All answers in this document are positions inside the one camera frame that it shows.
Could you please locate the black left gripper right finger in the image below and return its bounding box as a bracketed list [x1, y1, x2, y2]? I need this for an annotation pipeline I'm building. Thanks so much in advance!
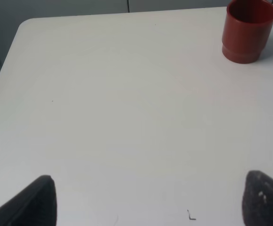
[242, 170, 273, 226]

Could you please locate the red plastic cup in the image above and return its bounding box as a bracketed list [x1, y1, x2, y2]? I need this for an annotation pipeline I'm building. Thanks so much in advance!
[222, 0, 273, 64]

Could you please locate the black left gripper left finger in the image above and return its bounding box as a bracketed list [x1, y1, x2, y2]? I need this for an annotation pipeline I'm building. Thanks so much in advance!
[0, 175, 57, 226]

